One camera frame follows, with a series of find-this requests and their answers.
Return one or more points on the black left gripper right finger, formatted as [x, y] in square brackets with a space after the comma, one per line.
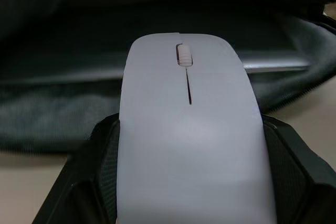
[296, 171]

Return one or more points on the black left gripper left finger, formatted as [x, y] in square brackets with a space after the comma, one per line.
[86, 176]

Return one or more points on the silver laptop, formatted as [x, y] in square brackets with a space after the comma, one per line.
[273, 62]

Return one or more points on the black laptop bag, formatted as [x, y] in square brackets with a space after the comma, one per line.
[65, 58]

